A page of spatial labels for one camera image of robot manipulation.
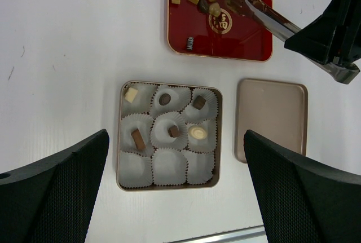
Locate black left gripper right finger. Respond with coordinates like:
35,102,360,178
244,130,360,242

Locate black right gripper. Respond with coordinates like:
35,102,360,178
284,0,360,64

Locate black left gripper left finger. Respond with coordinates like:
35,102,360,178
1,129,109,242

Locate gold tin lid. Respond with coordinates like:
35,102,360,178
234,78,309,164

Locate metal serving tongs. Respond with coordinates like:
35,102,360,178
226,0,360,85

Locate brown bar chocolate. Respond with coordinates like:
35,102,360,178
131,129,146,151

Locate white oval chocolate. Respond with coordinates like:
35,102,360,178
188,125,208,140

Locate dark square chocolate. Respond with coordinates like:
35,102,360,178
192,95,206,110

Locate white square chocolate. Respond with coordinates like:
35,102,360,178
124,87,138,103

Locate gold tin box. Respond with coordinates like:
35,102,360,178
116,81,223,192

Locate dark brown cube chocolate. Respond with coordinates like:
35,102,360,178
168,125,180,138

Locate round dark chocolate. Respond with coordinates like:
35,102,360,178
159,93,171,106

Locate red chocolate tray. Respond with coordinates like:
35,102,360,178
167,0,272,62

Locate striped dark chocolate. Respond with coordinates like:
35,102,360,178
186,37,194,51

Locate aluminium mounting rail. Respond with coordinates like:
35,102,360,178
175,226,268,243

